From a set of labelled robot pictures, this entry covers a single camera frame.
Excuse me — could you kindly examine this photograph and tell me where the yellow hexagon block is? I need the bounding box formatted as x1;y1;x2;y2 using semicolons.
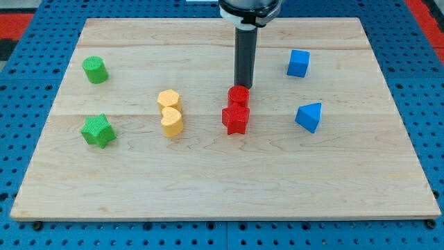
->
157;89;182;113

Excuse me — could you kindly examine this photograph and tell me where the green cylinder block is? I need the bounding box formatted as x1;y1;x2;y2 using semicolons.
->
82;56;108;84

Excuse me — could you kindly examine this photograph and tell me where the light wooden board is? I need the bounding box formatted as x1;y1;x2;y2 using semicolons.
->
10;17;441;222

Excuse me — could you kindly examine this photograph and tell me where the red cylinder block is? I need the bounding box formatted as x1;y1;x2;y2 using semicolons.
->
228;85;250;108

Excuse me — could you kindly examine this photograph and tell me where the blue cube block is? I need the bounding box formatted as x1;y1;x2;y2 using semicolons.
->
287;50;310;78

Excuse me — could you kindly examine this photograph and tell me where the blue triangular prism block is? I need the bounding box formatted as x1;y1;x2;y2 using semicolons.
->
295;103;322;133

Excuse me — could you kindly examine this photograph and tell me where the green star block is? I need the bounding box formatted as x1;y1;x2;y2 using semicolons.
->
80;114;117;149

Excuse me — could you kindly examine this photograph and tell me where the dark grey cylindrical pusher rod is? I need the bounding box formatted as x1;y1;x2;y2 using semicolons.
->
234;28;257;89

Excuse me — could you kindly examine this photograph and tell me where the yellow heart block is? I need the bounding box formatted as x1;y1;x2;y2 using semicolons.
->
161;107;184;138

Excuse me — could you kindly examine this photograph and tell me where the red star block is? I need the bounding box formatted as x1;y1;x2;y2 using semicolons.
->
222;103;250;135

